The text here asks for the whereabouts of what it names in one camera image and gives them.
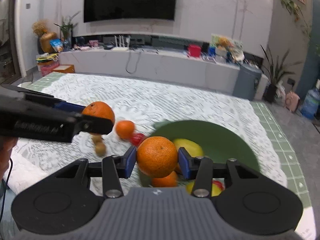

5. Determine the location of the teddy bear bouquet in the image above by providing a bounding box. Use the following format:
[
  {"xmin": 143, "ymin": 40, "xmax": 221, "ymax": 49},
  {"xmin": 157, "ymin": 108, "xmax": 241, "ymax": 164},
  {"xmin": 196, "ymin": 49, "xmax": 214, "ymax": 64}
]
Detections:
[{"xmin": 215, "ymin": 37, "xmax": 231, "ymax": 57}]

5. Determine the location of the golden vase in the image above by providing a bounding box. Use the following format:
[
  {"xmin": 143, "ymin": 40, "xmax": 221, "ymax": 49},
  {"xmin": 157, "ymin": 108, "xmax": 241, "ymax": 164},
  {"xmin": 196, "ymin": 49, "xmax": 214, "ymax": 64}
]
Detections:
[{"xmin": 40, "ymin": 31, "xmax": 57, "ymax": 53}]

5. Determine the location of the grey-blue trash bin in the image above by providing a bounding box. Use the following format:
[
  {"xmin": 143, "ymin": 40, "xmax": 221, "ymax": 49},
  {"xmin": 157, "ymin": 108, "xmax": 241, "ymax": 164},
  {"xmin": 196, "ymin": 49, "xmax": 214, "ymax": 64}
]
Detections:
[{"xmin": 233, "ymin": 64, "xmax": 262, "ymax": 101}]

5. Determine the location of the yellow-green pear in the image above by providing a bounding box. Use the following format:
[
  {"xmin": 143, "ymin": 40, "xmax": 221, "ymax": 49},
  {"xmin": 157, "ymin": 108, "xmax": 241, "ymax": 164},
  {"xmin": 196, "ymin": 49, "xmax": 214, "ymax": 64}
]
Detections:
[{"xmin": 185, "ymin": 179, "xmax": 223, "ymax": 197}]

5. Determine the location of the red cherry tomato back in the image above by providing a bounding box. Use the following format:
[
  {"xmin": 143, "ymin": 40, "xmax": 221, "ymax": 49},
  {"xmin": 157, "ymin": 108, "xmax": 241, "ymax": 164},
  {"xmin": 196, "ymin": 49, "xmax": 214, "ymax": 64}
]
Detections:
[{"xmin": 130, "ymin": 133, "xmax": 146, "ymax": 147}]

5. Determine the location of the trailing green plant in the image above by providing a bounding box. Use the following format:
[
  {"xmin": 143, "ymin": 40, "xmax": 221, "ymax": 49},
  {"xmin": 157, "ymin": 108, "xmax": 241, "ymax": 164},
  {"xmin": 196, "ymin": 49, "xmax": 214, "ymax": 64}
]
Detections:
[{"xmin": 279, "ymin": 0, "xmax": 313, "ymax": 41}]

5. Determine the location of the orange cardboard box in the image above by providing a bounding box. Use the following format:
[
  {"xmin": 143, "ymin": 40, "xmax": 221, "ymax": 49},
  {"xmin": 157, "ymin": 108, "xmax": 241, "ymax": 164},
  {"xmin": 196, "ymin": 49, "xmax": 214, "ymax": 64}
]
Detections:
[{"xmin": 52, "ymin": 64, "xmax": 75, "ymax": 74}]

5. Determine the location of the red cherry tomato front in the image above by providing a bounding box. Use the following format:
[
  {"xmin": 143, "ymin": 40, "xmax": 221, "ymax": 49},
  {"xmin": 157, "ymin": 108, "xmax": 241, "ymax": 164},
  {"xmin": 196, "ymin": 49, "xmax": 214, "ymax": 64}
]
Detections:
[{"xmin": 213, "ymin": 180, "xmax": 225, "ymax": 191}]

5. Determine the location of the white lace tablecloth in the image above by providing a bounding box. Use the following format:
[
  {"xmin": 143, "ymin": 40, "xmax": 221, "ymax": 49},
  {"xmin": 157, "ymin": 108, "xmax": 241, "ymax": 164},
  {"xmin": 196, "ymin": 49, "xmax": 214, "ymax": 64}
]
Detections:
[{"xmin": 5, "ymin": 73, "xmax": 287, "ymax": 193}]

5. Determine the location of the orange tangerine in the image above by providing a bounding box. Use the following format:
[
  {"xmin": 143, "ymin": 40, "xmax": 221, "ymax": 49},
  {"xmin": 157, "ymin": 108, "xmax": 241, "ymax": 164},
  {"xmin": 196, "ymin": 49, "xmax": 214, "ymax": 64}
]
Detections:
[
  {"xmin": 136, "ymin": 137, "xmax": 178, "ymax": 178},
  {"xmin": 151, "ymin": 171, "xmax": 178, "ymax": 187},
  {"xmin": 81, "ymin": 101, "xmax": 115, "ymax": 125},
  {"xmin": 116, "ymin": 120, "xmax": 136, "ymax": 140}
]

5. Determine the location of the white plastic bag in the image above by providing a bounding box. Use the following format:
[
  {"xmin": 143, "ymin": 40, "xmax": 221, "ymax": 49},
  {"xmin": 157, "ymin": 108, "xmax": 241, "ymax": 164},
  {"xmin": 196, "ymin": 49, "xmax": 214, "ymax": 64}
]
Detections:
[{"xmin": 275, "ymin": 80, "xmax": 286, "ymax": 100}]

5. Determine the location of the blue water jug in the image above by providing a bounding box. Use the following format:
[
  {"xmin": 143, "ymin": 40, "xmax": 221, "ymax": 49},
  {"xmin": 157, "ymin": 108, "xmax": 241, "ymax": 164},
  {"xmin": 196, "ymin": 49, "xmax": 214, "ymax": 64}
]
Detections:
[{"xmin": 300, "ymin": 79, "xmax": 320, "ymax": 120}]

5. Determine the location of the white wifi router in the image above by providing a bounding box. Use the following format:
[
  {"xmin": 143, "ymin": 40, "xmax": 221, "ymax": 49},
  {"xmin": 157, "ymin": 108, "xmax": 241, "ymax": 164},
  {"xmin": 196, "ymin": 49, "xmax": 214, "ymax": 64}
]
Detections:
[{"xmin": 111, "ymin": 35, "xmax": 131, "ymax": 51}]

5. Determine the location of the person left hand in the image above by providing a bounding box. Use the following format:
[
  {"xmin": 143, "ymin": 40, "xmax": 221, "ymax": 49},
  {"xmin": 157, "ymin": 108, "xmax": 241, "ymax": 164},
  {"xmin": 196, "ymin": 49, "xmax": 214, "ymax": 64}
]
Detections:
[{"xmin": 0, "ymin": 137, "xmax": 18, "ymax": 180}]

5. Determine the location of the green grid table mat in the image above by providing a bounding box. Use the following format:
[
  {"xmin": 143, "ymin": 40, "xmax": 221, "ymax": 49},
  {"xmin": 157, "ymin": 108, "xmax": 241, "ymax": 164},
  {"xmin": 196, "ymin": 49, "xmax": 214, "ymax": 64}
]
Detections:
[{"xmin": 18, "ymin": 71, "xmax": 313, "ymax": 209}]

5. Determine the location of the left potted plant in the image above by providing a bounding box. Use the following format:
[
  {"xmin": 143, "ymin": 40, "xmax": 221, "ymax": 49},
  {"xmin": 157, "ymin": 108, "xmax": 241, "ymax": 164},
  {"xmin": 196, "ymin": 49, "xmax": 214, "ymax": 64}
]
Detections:
[{"xmin": 54, "ymin": 11, "xmax": 80, "ymax": 51}]

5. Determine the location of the white tv cabinet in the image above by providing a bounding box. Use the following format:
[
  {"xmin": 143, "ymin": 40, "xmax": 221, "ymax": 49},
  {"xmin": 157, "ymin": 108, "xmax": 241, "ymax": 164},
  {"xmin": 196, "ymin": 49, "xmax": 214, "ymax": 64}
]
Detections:
[{"xmin": 58, "ymin": 47, "xmax": 270, "ymax": 100}]

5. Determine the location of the black power cable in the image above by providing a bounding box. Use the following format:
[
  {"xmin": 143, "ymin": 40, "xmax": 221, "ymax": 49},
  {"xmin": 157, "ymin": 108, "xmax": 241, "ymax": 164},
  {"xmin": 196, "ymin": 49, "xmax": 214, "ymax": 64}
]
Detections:
[{"xmin": 125, "ymin": 49, "xmax": 143, "ymax": 75}]

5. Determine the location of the potted long-leaf plant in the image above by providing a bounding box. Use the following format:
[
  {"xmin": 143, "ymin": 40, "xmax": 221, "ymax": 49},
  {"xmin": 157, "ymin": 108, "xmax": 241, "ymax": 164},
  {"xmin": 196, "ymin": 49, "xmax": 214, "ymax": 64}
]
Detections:
[{"xmin": 260, "ymin": 46, "xmax": 302, "ymax": 103}]

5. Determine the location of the red cherry tomato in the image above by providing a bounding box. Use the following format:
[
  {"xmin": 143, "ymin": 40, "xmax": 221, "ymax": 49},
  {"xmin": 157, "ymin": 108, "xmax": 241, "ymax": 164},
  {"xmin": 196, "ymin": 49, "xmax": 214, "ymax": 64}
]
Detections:
[
  {"xmin": 130, "ymin": 133, "xmax": 146, "ymax": 147},
  {"xmin": 213, "ymin": 180, "xmax": 225, "ymax": 191}
]

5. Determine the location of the red box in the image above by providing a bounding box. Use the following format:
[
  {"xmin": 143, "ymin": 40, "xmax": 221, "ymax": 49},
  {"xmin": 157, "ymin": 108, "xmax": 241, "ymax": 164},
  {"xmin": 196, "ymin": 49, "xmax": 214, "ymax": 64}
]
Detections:
[{"xmin": 188, "ymin": 44, "xmax": 201, "ymax": 58}]

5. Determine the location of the pink small heater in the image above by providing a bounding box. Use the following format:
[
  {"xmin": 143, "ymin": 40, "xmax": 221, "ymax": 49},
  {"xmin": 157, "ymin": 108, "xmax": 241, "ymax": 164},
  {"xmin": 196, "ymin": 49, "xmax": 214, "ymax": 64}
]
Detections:
[{"xmin": 285, "ymin": 91, "xmax": 300, "ymax": 113}]

